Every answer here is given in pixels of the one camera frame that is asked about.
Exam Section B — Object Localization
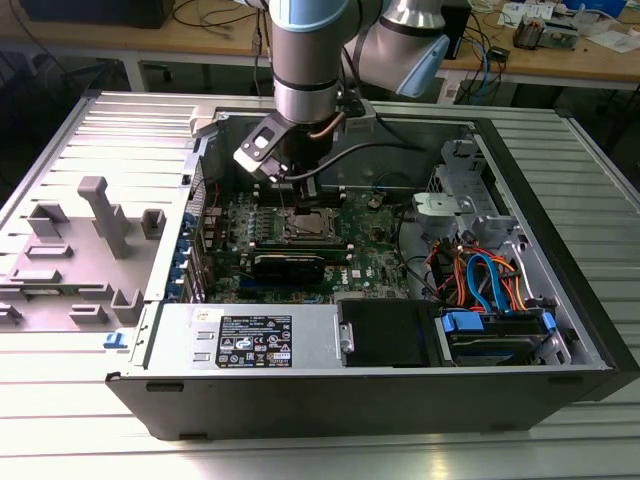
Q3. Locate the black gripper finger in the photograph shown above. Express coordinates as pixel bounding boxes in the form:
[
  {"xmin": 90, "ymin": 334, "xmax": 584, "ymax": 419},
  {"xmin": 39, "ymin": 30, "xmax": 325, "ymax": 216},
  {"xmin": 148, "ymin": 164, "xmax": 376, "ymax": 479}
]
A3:
[{"xmin": 295, "ymin": 175, "xmax": 318, "ymax": 212}]

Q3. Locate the square silver CPU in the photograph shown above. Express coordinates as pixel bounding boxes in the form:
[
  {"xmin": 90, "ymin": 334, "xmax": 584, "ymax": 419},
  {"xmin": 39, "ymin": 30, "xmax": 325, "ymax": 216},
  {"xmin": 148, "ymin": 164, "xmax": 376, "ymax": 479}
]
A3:
[{"xmin": 294, "ymin": 212, "xmax": 325, "ymax": 234}]

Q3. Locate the finned CPU cooler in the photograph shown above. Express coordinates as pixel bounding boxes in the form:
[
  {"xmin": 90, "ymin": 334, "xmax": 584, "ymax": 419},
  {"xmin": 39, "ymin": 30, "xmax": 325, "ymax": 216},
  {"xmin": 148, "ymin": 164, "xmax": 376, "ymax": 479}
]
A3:
[{"xmin": 514, "ymin": 14, "xmax": 546, "ymax": 50}]

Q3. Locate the black graphics card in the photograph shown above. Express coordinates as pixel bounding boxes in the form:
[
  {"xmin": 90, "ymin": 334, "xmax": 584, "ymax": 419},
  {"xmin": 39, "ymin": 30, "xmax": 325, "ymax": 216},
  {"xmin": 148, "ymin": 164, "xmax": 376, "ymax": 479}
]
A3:
[{"xmin": 248, "ymin": 252, "xmax": 327, "ymax": 287}]

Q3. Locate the green motherboard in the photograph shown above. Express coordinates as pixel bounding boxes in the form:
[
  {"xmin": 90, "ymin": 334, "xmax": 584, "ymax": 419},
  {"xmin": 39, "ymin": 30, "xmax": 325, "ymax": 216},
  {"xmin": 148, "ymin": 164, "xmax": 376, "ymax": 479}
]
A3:
[{"xmin": 202, "ymin": 187, "xmax": 426, "ymax": 305}]

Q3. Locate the silver drive cage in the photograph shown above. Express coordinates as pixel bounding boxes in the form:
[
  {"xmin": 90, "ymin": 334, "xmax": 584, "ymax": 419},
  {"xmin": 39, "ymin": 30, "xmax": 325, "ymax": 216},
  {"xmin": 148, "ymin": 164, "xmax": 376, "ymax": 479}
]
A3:
[{"xmin": 427, "ymin": 138, "xmax": 521, "ymax": 236}]

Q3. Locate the black plastic drive shroud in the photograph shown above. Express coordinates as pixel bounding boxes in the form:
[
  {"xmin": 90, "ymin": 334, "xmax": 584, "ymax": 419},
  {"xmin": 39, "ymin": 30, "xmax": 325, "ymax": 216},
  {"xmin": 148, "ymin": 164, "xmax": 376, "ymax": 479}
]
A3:
[{"xmin": 335, "ymin": 298, "xmax": 441, "ymax": 369}]

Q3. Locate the tall black box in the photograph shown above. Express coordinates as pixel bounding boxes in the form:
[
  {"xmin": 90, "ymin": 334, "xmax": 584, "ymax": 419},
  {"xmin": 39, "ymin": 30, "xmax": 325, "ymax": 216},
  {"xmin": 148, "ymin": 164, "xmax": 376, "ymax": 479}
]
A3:
[{"xmin": 442, "ymin": 0, "xmax": 474, "ymax": 60}]

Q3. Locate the silver power supply with label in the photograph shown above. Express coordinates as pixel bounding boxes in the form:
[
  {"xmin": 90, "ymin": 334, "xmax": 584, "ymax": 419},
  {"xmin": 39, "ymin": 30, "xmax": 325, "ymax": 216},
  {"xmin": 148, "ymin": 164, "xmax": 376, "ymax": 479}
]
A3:
[{"xmin": 130, "ymin": 302, "xmax": 346, "ymax": 371}]

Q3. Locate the black PC case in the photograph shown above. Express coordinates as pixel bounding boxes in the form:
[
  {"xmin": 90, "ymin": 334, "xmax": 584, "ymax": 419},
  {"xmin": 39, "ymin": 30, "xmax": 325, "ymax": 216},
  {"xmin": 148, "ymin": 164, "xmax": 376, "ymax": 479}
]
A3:
[{"xmin": 104, "ymin": 103, "xmax": 640, "ymax": 442}]

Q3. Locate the wooden desk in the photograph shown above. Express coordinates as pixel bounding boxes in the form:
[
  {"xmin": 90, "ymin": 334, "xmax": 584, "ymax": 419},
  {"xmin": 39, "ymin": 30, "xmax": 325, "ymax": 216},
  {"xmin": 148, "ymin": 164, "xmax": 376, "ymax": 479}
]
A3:
[
  {"xmin": 0, "ymin": 0, "xmax": 274, "ymax": 94},
  {"xmin": 439, "ymin": 0, "xmax": 640, "ymax": 94}
]

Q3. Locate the hard disk in blue carrier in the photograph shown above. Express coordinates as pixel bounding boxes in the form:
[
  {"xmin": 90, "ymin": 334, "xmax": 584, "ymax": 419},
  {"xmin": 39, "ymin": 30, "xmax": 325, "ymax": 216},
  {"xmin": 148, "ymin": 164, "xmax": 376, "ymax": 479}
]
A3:
[{"xmin": 434, "ymin": 308, "xmax": 559, "ymax": 369}]

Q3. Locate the wide black device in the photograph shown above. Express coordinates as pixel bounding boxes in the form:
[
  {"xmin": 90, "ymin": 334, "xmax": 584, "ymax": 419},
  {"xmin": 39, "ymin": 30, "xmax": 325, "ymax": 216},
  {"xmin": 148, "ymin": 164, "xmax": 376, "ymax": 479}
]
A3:
[{"xmin": 19, "ymin": 0, "xmax": 176, "ymax": 30}]

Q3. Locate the grey parts rack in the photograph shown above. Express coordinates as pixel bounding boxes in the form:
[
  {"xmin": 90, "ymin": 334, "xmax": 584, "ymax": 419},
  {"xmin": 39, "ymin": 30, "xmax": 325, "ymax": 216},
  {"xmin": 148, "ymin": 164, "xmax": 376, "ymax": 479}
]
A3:
[{"xmin": 0, "ymin": 175, "xmax": 167, "ymax": 334}]

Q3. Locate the white printed card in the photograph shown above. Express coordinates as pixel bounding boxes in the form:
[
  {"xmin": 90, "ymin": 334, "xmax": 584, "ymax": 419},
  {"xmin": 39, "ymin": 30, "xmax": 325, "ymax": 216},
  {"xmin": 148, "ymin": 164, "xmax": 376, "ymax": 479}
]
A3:
[{"xmin": 499, "ymin": 2, "xmax": 551, "ymax": 27}]

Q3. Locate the silver metal component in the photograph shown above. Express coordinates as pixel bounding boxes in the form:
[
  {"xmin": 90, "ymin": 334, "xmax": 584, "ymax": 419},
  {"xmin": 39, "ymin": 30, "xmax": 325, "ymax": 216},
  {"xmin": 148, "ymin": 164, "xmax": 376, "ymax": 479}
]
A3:
[{"xmin": 542, "ymin": 19, "xmax": 581, "ymax": 50}]

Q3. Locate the white paper sheet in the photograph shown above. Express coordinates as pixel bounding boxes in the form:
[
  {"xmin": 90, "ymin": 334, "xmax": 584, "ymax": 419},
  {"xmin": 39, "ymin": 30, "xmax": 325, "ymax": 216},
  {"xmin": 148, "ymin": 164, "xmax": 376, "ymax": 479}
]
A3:
[{"xmin": 585, "ymin": 29, "xmax": 640, "ymax": 55}]

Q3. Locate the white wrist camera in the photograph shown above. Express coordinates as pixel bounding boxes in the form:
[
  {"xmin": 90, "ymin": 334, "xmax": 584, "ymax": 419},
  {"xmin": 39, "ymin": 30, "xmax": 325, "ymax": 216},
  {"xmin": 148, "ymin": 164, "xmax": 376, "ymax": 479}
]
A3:
[{"xmin": 232, "ymin": 115, "xmax": 292, "ymax": 184}]

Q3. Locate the black camera cable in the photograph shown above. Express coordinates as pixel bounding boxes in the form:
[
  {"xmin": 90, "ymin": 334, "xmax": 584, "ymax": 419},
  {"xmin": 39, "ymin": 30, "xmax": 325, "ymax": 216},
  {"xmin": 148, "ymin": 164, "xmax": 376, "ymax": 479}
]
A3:
[{"xmin": 284, "ymin": 113, "xmax": 431, "ymax": 181}]

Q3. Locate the short black wire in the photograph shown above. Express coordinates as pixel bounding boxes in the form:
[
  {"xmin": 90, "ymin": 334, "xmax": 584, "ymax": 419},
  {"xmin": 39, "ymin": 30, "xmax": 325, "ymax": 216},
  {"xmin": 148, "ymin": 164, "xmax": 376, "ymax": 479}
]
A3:
[{"xmin": 372, "ymin": 172, "xmax": 419, "ymax": 196}]

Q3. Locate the long black wire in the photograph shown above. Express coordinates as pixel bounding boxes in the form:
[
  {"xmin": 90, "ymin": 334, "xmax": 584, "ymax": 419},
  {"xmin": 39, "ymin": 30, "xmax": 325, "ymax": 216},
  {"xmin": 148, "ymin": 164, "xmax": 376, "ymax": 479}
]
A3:
[{"xmin": 394, "ymin": 202, "xmax": 441, "ymax": 304}]

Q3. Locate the silver disk bay bracket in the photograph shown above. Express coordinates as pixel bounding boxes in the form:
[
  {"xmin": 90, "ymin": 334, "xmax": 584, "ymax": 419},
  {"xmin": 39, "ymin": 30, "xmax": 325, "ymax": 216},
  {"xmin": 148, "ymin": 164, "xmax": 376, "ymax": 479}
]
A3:
[{"xmin": 410, "ymin": 192, "xmax": 476, "ymax": 236}]

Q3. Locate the blue data wire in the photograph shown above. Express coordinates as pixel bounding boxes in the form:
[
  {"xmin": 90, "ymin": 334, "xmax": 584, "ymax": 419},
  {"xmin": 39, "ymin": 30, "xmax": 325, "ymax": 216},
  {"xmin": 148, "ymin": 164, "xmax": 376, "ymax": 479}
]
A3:
[{"xmin": 467, "ymin": 252, "xmax": 506, "ymax": 314}]

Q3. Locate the orange power wire bundle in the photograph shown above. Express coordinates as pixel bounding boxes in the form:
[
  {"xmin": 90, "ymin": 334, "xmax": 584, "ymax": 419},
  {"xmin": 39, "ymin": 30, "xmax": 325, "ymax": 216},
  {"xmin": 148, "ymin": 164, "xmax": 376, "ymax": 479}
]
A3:
[{"xmin": 429, "ymin": 239, "xmax": 529, "ymax": 311}]

